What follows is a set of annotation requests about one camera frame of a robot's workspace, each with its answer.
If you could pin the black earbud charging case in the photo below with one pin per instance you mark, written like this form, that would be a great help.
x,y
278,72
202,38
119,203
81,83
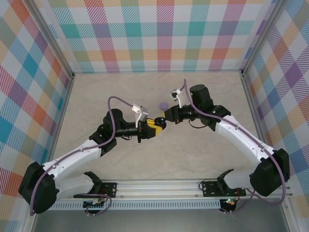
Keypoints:
x,y
161,122

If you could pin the purple rounded case cover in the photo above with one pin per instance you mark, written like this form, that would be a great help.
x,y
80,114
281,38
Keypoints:
x,y
164,105

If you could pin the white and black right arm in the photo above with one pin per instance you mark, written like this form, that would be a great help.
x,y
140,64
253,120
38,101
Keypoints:
x,y
243,137

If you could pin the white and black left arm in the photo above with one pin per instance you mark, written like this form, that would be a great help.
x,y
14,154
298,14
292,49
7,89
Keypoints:
x,y
72,159

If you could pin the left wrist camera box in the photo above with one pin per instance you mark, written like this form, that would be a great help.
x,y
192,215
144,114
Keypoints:
x,y
144,113

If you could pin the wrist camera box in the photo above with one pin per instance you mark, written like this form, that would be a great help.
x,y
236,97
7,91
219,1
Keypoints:
x,y
144,113
175,94

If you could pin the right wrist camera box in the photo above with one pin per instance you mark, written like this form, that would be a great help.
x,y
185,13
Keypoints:
x,y
175,94

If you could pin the aluminium table side rail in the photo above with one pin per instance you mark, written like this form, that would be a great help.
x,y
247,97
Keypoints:
x,y
256,120
64,106

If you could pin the long aluminium base rail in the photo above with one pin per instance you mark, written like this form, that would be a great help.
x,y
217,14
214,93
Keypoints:
x,y
157,188

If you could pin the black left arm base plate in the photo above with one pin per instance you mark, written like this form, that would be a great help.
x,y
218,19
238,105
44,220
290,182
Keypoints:
x,y
111,188

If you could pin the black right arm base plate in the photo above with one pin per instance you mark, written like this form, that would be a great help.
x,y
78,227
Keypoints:
x,y
208,188

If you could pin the aluminium frame post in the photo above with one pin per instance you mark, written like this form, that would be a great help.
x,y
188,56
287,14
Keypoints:
x,y
56,41
261,36

